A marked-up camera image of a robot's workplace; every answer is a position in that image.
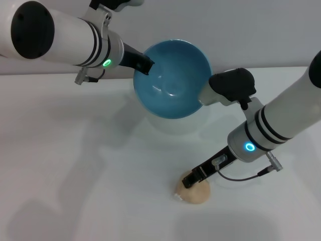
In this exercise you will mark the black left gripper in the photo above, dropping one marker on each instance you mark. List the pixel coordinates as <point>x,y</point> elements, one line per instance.
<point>130,57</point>

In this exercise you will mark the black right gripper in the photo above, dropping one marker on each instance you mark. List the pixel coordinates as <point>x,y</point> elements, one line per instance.
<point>215,165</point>

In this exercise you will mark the beige egg yolk pastry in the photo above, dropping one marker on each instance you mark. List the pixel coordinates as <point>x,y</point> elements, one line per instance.
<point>198,193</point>

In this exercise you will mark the blue bowl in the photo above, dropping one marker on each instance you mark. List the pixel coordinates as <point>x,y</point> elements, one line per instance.
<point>175,62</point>

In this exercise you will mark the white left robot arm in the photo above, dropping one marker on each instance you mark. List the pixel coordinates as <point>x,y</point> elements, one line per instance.
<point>62,35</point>

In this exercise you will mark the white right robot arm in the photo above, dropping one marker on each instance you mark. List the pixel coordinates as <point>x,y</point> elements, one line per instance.
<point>281,125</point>

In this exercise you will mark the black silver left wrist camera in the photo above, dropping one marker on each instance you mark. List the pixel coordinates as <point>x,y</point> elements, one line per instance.
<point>118,3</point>

